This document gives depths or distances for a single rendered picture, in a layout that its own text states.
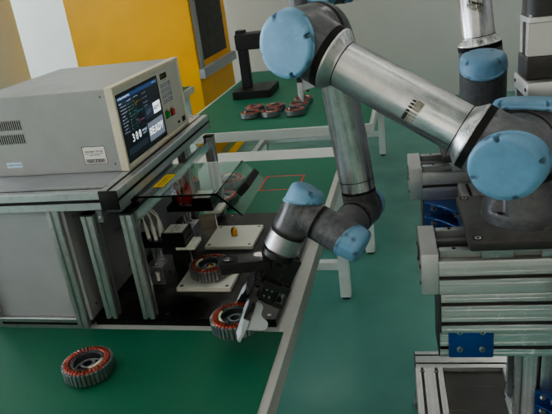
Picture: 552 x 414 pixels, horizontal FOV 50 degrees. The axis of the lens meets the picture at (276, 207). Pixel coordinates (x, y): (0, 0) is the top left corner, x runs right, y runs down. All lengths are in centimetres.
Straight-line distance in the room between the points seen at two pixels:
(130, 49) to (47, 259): 395
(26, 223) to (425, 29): 563
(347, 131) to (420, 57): 555
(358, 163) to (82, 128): 67
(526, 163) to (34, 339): 120
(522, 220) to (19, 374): 112
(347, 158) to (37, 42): 696
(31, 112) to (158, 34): 374
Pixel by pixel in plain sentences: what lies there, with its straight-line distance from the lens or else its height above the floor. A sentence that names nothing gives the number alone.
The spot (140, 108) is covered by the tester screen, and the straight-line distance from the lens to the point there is 159.
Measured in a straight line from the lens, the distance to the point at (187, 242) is 160.
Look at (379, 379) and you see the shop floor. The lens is 245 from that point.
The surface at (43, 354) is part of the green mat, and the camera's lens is 156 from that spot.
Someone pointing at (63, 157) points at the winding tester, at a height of 116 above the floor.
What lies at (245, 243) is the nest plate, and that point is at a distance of 178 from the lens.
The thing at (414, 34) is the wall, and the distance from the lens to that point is 673.
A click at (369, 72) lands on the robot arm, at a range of 104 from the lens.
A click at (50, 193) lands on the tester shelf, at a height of 112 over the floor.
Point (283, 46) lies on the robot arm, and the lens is 107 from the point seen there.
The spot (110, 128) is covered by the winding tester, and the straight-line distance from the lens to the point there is 149.
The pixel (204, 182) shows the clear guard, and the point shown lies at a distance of 147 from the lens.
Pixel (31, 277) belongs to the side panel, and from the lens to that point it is 162.
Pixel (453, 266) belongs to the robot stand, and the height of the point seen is 96.
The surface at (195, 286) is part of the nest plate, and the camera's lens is 160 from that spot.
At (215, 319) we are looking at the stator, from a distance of 133.
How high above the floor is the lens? 154
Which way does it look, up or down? 22 degrees down
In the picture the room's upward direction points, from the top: 7 degrees counter-clockwise
